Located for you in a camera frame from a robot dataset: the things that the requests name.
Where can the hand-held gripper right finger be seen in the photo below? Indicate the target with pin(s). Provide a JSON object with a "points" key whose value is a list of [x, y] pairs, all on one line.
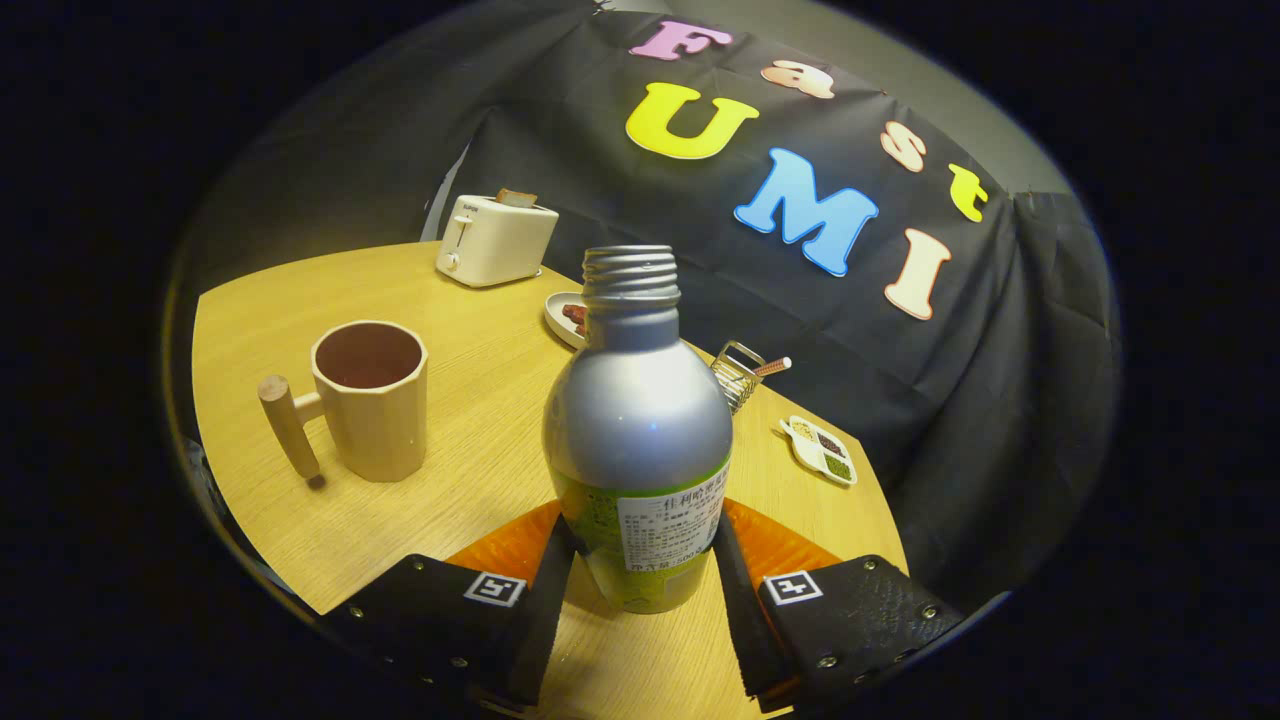
{"points": [[740, 620]]}

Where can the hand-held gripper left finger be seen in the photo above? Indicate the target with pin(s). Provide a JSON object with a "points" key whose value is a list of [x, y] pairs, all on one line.
{"points": [[545, 620]]}

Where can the silver bottle with green label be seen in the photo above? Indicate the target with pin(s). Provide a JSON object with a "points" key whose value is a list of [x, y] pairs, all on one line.
{"points": [[640, 420]]}

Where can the white divided dish with beans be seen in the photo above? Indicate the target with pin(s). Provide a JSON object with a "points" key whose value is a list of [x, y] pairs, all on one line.
{"points": [[820, 452]]}

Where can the brown stick with white tip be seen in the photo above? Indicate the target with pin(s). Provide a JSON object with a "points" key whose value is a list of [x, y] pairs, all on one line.
{"points": [[775, 367]]}

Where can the wooden table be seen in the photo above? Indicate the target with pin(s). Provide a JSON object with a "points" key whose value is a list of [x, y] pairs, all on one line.
{"points": [[490, 340]]}

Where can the white oval plate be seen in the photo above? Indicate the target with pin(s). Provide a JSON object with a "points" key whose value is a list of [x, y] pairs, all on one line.
{"points": [[556, 318]]}

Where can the red-brown meat slices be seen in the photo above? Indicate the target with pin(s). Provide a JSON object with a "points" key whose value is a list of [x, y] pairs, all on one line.
{"points": [[575, 318]]}

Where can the cream toaster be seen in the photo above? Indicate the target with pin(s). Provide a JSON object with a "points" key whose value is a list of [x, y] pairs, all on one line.
{"points": [[495, 245]]}

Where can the toast slice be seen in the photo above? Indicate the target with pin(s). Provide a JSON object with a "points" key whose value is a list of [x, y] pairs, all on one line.
{"points": [[516, 198]]}

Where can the black backdrop cloth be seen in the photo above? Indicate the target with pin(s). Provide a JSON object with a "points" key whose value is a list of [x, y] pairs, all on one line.
{"points": [[600, 200]]}

